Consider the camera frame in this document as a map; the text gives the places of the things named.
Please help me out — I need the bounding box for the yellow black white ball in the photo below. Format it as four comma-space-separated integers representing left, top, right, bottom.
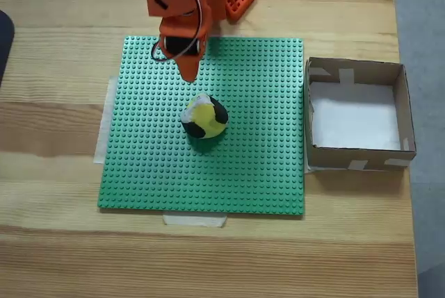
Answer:
179, 92, 229, 139

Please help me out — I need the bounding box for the open cardboard box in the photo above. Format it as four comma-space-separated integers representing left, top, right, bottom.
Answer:
304, 56, 417, 173

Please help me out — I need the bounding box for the green studded baseplate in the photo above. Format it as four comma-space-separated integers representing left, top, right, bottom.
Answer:
97, 35, 306, 216

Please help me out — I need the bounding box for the beige masking tape strip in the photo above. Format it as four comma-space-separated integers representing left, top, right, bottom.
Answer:
162, 213, 229, 229
92, 75, 119, 165

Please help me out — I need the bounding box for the white paper sheet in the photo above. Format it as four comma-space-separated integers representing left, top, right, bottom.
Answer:
310, 82, 401, 151

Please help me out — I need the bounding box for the black flat object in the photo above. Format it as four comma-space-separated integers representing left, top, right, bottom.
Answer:
0, 9, 16, 87

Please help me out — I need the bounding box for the gripper servo cable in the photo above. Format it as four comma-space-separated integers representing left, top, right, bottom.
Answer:
151, 0, 204, 63

